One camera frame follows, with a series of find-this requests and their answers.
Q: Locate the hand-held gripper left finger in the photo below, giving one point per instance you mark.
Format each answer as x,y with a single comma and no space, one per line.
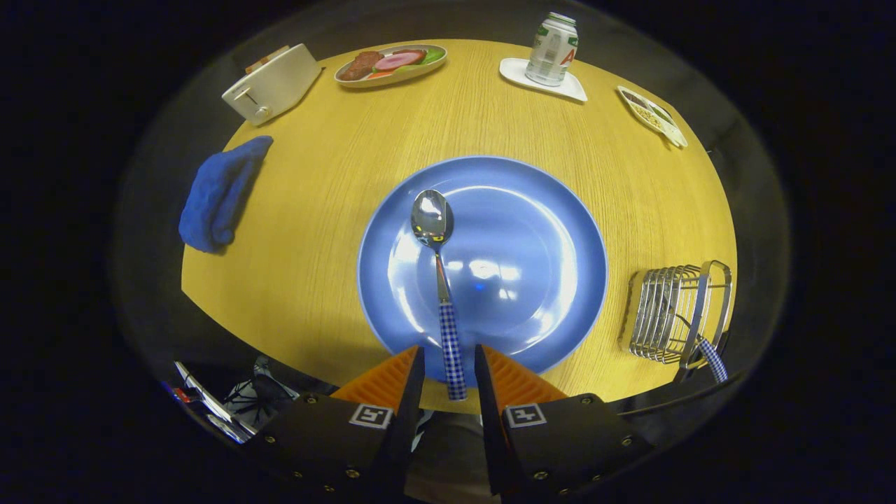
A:
413,399

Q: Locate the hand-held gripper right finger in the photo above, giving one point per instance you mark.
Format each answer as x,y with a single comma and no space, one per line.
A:
488,406

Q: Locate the person's grey trousers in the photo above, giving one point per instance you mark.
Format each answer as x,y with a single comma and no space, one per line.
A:
448,455

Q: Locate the blue plate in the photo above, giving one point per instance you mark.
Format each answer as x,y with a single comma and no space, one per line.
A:
525,231

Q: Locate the white power strip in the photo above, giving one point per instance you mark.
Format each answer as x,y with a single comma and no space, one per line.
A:
210,406

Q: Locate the blue cloth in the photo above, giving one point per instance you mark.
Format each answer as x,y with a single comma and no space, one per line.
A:
220,192

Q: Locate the orange carrot slice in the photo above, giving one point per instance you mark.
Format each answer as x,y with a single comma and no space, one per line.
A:
378,75

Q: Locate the grey food plate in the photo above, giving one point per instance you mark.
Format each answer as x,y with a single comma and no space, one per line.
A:
420,72

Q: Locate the white divided dish of beans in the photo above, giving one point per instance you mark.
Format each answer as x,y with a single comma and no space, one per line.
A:
654,115

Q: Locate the large brown meat piece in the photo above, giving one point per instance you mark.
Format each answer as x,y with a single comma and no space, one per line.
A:
358,66

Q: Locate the white square coaster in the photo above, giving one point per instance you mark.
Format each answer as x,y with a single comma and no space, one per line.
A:
514,70

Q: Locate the pink ham slice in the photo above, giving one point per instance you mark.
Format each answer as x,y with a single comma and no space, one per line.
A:
397,61

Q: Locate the white toaster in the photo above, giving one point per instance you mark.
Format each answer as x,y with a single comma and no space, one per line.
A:
280,84

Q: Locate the green lettuce leaf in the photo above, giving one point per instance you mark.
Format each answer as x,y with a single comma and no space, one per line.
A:
434,56

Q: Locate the white bottle with green cap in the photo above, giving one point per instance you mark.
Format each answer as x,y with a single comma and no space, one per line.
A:
551,52

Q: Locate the toast slices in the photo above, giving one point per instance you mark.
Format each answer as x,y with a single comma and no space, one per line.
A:
269,58

